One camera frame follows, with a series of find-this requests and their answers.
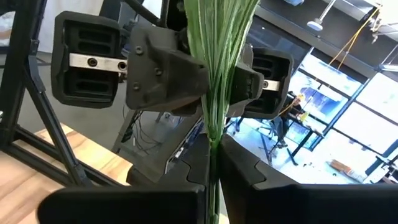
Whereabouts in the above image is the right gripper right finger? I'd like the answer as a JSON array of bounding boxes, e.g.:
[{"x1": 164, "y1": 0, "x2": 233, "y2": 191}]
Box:
[{"x1": 219, "y1": 133, "x2": 398, "y2": 224}]

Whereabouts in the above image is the black aluminium table frame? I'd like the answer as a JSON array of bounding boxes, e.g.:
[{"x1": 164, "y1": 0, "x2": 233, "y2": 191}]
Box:
[{"x1": 0, "y1": 0, "x2": 131, "y2": 189}]

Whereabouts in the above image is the red artificial flower bunch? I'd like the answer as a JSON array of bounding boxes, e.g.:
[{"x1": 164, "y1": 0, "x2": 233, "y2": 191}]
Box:
[{"x1": 183, "y1": 0, "x2": 261, "y2": 224}]

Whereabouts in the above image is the person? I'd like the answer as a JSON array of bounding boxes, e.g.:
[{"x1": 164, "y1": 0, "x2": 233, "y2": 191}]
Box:
[{"x1": 269, "y1": 91, "x2": 313, "y2": 149}]

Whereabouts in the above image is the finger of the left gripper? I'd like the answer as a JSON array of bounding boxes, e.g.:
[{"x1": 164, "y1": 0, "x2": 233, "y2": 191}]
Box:
[
  {"x1": 226, "y1": 46, "x2": 266, "y2": 118},
  {"x1": 126, "y1": 26, "x2": 210, "y2": 114}
]

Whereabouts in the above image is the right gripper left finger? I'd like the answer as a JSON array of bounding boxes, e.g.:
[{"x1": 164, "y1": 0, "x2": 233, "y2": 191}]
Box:
[{"x1": 37, "y1": 135, "x2": 216, "y2": 224}]

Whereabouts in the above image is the computer tower with blue lights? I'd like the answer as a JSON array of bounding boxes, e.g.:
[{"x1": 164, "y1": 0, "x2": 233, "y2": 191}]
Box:
[{"x1": 164, "y1": 118, "x2": 206, "y2": 175}]

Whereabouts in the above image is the white hanging lamp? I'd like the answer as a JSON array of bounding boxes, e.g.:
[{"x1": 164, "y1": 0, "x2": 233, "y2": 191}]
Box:
[{"x1": 306, "y1": 0, "x2": 338, "y2": 32}]

